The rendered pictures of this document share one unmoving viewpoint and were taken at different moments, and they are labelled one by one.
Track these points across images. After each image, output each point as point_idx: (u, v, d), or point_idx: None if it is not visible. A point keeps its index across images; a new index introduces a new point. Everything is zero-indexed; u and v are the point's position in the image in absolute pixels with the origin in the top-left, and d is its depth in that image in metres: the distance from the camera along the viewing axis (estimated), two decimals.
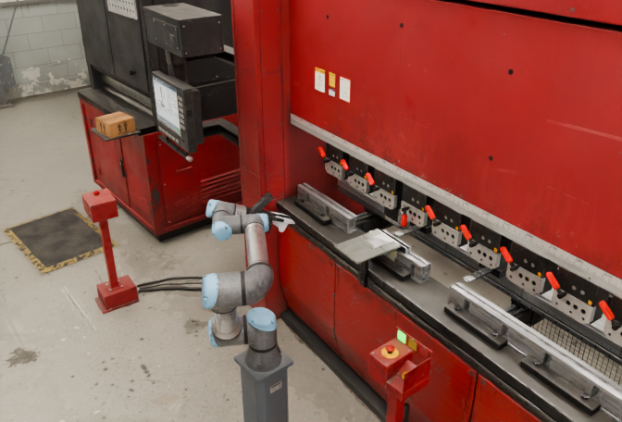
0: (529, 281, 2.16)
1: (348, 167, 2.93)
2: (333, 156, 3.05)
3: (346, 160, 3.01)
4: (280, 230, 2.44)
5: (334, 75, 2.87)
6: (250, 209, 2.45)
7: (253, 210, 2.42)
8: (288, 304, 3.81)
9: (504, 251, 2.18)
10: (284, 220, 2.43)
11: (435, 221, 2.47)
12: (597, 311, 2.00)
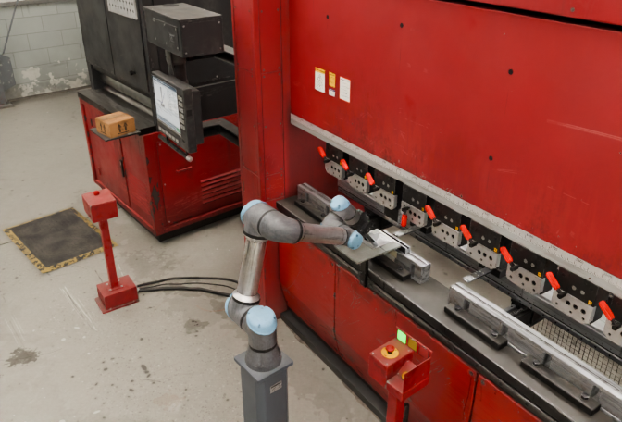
0: (529, 281, 2.16)
1: (348, 167, 2.93)
2: (333, 156, 3.05)
3: (346, 160, 3.01)
4: None
5: (334, 75, 2.87)
6: (355, 226, 2.68)
7: (350, 225, 2.70)
8: (288, 304, 3.81)
9: (504, 251, 2.18)
10: None
11: (435, 221, 2.47)
12: (597, 311, 2.00)
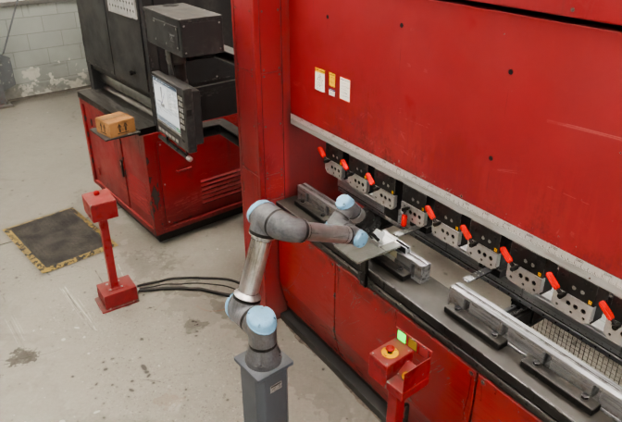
0: (529, 281, 2.16)
1: (348, 167, 2.93)
2: (333, 156, 3.05)
3: (346, 160, 3.01)
4: None
5: (334, 75, 2.87)
6: (360, 225, 2.70)
7: None
8: (288, 304, 3.81)
9: (504, 251, 2.18)
10: None
11: (435, 221, 2.47)
12: (597, 311, 2.00)
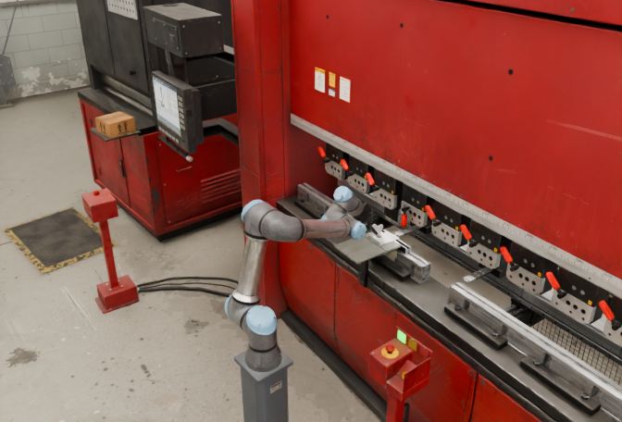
0: (529, 281, 2.16)
1: (348, 167, 2.93)
2: (333, 156, 3.05)
3: (346, 160, 3.01)
4: None
5: (334, 75, 2.87)
6: (358, 217, 2.67)
7: None
8: (288, 304, 3.81)
9: (504, 251, 2.18)
10: None
11: (435, 221, 2.47)
12: (597, 311, 2.00)
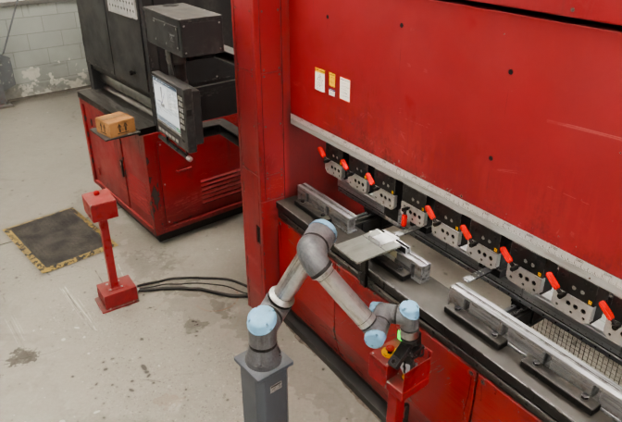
0: (529, 281, 2.16)
1: (348, 167, 2.93)
2: (333, 156, 3.05)
3: (346, 160, 3.01)
4: None
5: (334, 75, 2.87)
6: (408, 344, 2.30)
7: (401, 341, 2.33)
8: None
9: (504, 251, 2.18)
10: (400, 364, 2.41)
11: (435, 221, 2.47)
12: (597, 311, 2.00)
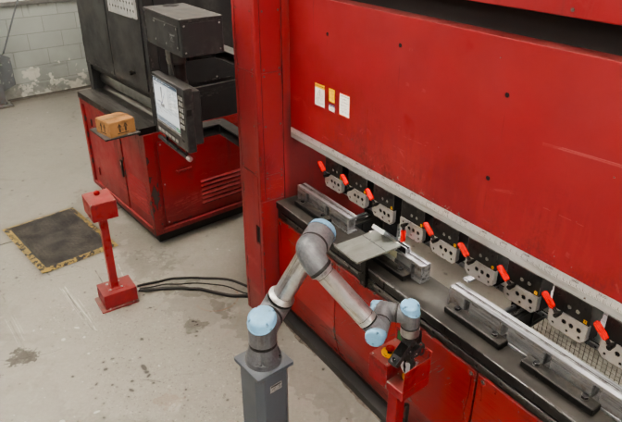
0: (526, 299, 2.19)
1: (348, 181, 2.96)
2: (333, 170, 3.09)
3: (346, 175, 3.04)
4: None
5: (334, 91, 2.91)
6: (408, 343, 2.30)
7: (401, 341, 2.32)
8: None
9: (502, 269, 2.22)
10: (400, 363, 2.40)
11: (433, 238, 2.50)
12: (592, 329, 2.04)
